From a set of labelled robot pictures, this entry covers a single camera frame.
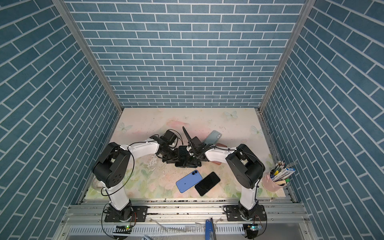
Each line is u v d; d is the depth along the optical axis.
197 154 0.72
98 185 0.83
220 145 1.00
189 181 0.85
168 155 0.80
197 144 0.75
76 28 0.77
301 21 0.76
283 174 0.72
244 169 0.51
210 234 0.68
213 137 1.06
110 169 0.48
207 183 0.87
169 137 0.78
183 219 0.73
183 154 0.86
